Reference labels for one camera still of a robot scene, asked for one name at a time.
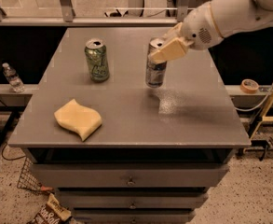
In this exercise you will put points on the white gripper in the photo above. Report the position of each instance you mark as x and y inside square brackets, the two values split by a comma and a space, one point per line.
[198, 29]

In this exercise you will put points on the silver blue redbull can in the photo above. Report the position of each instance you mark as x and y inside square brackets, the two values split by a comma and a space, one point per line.
[155, 72]

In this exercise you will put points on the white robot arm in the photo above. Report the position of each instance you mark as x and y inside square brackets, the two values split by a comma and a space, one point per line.
[239, 16]

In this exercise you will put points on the green soda can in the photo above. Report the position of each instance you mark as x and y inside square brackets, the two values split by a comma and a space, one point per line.
[96, 56]

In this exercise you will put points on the masking tape roll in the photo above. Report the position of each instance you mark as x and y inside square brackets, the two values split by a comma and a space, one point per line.
[249, 86]

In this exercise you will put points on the grey drawer cabinet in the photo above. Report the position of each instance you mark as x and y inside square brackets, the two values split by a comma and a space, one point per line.
[190, 119]

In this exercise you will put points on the yellow metal stand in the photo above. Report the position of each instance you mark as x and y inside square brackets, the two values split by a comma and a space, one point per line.
[259, 119]

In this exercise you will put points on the yellow sponge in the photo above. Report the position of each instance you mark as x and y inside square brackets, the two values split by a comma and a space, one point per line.
[78, 119]

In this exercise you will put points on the top grey drawer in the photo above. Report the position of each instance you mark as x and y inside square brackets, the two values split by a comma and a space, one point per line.
[129, 175]

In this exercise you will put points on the grey drawer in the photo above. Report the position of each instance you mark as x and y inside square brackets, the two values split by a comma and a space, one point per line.
[136, 216]
[129, 175]
[135, 199]

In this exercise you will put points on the clear plastic water bottle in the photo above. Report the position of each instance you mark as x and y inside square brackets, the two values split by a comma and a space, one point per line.
[13, 78]

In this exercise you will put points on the middle grey drawer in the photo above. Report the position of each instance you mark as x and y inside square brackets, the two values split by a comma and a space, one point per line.
[135, 199]

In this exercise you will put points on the bottom grey drawer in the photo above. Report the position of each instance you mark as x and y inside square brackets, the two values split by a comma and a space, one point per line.
[136, 216]

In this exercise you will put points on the brown snack bag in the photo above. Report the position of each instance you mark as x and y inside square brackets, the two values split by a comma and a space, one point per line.
[51, 213]

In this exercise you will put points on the wire mesh basket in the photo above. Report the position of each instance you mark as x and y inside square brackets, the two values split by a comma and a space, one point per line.
[28, 182]

